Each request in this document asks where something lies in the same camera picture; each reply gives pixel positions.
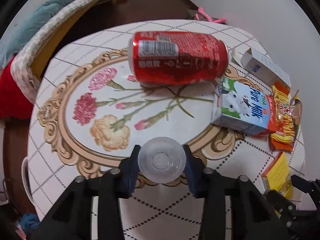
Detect yellow cigarette box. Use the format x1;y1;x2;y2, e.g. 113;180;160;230
261;152;293;199

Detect clear plastic cup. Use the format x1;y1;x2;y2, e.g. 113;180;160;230
138;137;186;184

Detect white grey cardboard box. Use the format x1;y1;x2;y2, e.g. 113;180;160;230
231;48;291;88

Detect red cola can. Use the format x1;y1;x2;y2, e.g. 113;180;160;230
128;31;229;86

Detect white trash bin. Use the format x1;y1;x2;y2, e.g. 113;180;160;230
21;157;34;204

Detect blue cloth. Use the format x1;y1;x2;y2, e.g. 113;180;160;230
20;213;40;235

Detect orange snack packet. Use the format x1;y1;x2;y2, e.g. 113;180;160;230
270;81;303;152

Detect blue white milk carton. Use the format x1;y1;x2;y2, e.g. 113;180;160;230
212;77;277;136

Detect red blanket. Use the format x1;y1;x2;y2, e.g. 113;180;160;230
0;57;33;119

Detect bed with patterned mattress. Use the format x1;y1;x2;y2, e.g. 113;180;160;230
10;0;116;104

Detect teal blanket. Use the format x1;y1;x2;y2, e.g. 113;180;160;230
1;0;74;68

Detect pink plastic hanger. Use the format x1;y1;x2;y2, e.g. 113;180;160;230
195;7;227;25

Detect brown cardboard box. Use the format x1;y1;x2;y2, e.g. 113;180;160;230
186;9;200;21

